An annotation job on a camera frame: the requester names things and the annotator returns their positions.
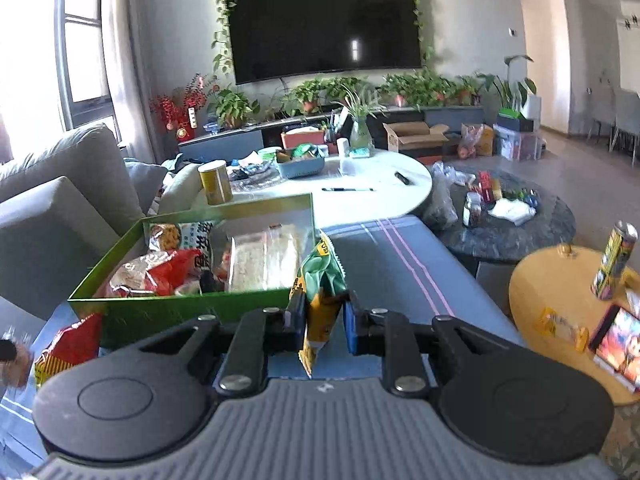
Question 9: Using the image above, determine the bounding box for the grey dining chair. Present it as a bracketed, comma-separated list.
[588, 84, 639, 166]

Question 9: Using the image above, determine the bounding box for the white folded cloth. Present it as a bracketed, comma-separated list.
[488, 198, 537, 226]

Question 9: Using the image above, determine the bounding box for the red flower arrangement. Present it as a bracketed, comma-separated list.
[149, 74, 219, 143]

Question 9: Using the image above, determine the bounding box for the green white snack bag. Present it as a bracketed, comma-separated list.
[146, 221, 215, 270]

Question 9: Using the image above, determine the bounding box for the red yellow snack bag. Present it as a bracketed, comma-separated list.
[34, 313, 102, 389]

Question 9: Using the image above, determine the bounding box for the black wall television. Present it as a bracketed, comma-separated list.
[227, 0, 421, 84]

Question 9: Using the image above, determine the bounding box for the white oval coffee table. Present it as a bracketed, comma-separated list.
[232, 150, 432, 228]

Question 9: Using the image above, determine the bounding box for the black remote control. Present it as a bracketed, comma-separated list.
[394, 171, 412, 185]

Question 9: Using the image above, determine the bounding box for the tall plant in white pot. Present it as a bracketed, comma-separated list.
[476, 54, 537, 118]

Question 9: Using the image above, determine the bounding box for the yellow round side table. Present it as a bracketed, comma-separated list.
[509, 246, 639, 406]

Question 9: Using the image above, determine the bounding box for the green cardboard box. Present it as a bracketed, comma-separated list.
[68, 194, 314, 350]

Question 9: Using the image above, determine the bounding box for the yellow black drink can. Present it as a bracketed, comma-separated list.
[591, 221, 638, 300]

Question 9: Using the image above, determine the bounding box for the glass vase with green plant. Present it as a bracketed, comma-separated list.
[344, 88, 384, 150]

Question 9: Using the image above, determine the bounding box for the bread slice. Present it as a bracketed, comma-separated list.
[227, 224, 306, 292]

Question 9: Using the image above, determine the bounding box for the grey tv cabinet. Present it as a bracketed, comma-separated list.
[177, 104, 486, 164]

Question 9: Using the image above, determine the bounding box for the smartphone with red case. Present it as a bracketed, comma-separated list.
[588, 304, 639, 393]

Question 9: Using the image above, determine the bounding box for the grey sofa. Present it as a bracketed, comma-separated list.
[1, 124, 202, 320]

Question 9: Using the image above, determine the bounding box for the gold cylindrical tin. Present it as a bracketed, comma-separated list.
[198, 160, 232, 206]

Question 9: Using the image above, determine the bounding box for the yellow green snack bag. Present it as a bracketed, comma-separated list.
[290, 231, 348, 378]

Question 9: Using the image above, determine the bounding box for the dark marble round table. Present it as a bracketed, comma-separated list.
[432, 169, 576, 264]

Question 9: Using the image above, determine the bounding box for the large red snack bag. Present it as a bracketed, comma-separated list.
[94, 248, 204, 298]

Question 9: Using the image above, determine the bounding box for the open cardboard box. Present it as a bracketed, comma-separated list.
[383, 122, 449, 153]

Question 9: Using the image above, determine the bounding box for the blue snack tray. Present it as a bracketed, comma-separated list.
[276, 144, 324, 180]

